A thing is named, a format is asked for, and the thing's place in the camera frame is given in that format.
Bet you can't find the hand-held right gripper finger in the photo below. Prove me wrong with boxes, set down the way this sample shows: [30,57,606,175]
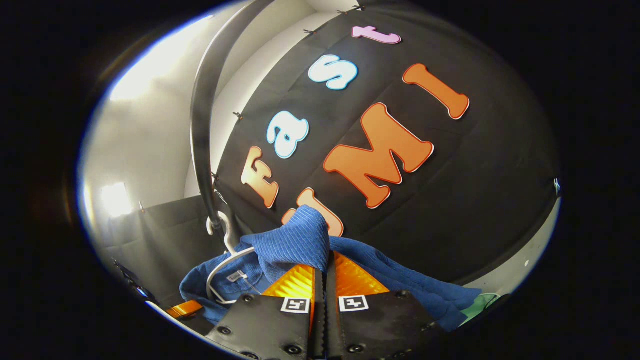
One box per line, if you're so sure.
[325,250,445,360]
[206,263,326,360]

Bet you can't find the blue corduroy shirt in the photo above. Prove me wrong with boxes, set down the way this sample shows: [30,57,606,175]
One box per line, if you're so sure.
[179,205,484,334]

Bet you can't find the green laundry hamper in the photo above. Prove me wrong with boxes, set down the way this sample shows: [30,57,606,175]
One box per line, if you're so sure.
[459,292,502,327]

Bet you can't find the white plastic hanger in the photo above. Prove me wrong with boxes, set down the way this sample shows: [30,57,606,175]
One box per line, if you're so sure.
[205,210,262,305]

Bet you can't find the black clothes rack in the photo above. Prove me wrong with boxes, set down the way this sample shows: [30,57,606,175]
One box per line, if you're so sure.
[190,0,277,236]

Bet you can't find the black backdrop cloth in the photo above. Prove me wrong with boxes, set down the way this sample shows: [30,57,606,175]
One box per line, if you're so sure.
[95,0,562,307]

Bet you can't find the row of black cloth clips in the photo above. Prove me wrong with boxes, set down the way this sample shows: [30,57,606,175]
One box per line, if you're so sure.
[139,5,363,211]

